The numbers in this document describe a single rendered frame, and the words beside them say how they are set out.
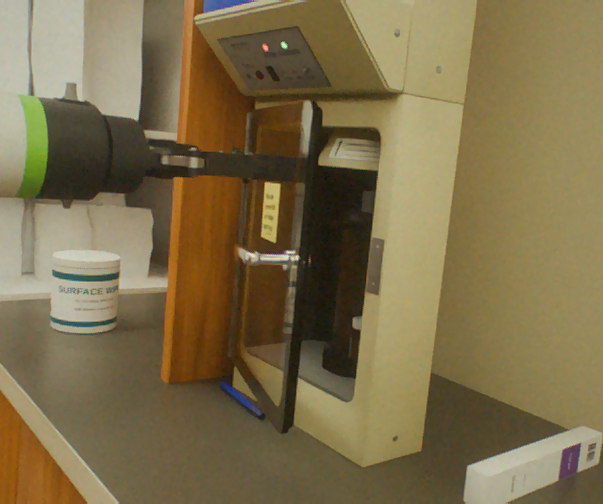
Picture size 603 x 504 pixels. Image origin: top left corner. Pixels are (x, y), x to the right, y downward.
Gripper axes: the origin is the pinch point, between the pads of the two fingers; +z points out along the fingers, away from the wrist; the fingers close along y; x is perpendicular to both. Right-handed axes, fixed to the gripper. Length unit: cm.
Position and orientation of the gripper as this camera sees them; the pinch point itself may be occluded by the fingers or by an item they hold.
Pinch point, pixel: (268, 167)
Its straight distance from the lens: 77.5
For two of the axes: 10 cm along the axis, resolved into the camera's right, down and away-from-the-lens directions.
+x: -0.9, 9.9, 1.4
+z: 7.9, -0.1, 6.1
